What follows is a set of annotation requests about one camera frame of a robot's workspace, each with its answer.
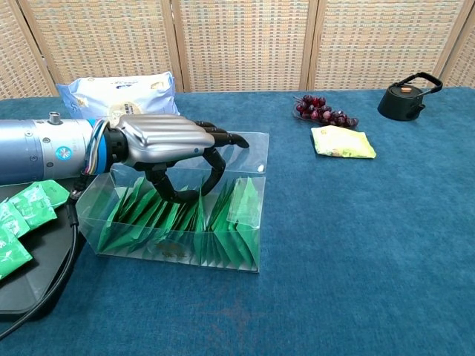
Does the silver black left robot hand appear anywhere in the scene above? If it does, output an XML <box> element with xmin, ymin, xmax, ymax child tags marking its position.
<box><xmin>105</xmin><ymin>113</ymin><xmax>250</xmax><ymax>205</ymax></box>

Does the clear plastic box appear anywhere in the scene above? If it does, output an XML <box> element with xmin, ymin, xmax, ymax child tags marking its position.
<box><xmin>75</xmin><ymin>131</ymin><xmax>270</xmax><ymax>274</ymax></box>

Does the black plastic tray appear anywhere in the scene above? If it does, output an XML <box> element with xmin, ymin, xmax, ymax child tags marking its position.
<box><xmin>0</xmin><ymin>181</ymin><xmax>87</xmax><ymax>323</ymax></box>

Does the white plastic package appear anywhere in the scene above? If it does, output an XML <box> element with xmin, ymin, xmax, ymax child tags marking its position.
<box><xmin>55</xmin><ymin>71</ymin><xmax>182</xmax><ymax>122</ymax></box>

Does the wooden rattan folding screen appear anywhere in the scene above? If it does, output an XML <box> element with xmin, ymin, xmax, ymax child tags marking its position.
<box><xmin>0</xmin><ymin>0</ymin><xmax>475</xmax><ymax>99</ymax></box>

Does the red grape bunch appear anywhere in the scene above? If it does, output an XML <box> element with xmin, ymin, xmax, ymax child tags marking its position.
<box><xmin>292</xmin><ymin>94</ymin><xmax>360</xmax><ymax>129</ymax></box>

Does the yellow green snack packet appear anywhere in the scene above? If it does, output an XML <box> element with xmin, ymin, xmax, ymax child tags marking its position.
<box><xmin>310</xmin><ymin>125</ymin><xmax>377</xmax><ymax>159</ymax></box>

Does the blue table cloth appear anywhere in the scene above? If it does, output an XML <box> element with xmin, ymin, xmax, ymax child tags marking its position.
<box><xmin>0</xmin><ymin>87</ymin><xmax>475</xmax><ymax>356</ymax></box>

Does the black kettle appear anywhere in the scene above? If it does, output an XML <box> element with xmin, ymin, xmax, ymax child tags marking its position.
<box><xmin>377</xmin><ymin>72</ymin><xmax>444</xmax><ymax>122</ymax></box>

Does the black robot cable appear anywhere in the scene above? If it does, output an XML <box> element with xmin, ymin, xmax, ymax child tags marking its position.
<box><xmin>0</xmin><ymin>177</ymin><xmax>88</xmax><ymax>337</ymax></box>

